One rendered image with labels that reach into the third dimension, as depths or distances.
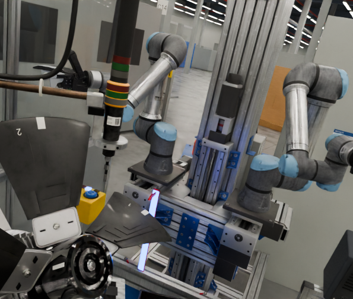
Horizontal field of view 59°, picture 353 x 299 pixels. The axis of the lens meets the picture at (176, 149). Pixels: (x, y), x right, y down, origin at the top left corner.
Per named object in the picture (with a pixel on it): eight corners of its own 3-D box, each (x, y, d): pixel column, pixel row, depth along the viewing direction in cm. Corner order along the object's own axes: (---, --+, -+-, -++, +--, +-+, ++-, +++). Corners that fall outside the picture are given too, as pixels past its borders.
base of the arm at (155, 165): (152, 160, 168) (155, 143, 165) (177, 169, 163) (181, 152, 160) (137, 168, 155) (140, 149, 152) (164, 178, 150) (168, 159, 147)
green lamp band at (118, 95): (105, 96, 58) (106, 90, 58) (104, 92, 62) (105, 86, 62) (129, 100, 59) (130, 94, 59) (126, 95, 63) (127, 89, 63)
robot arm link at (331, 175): (302, 180, 114) (312, 152, 110) (331, 184, 115) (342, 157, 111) (311, 189, 107) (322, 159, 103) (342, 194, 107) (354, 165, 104)
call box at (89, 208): (51, 213, 117) (53, 188, 114) (69, 203, 126) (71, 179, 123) (87, 229, 113) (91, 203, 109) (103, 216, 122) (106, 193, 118)
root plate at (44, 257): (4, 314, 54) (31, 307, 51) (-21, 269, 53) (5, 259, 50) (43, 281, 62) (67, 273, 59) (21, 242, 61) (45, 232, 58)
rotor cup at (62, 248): (41, 334, 60) (90, 324, 54) (4, 268, 59) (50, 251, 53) (86, 286, 73) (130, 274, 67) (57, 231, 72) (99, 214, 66)
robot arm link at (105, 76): (123, 94, 141) (125, 75, 138) (100, 92, 134) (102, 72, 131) (114, 89, 146) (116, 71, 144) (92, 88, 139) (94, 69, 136)
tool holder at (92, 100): (81, 147, 59) (86, 96, 56) (82, 135, 65) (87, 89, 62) (129, 152, 62) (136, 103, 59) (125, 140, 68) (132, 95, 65)
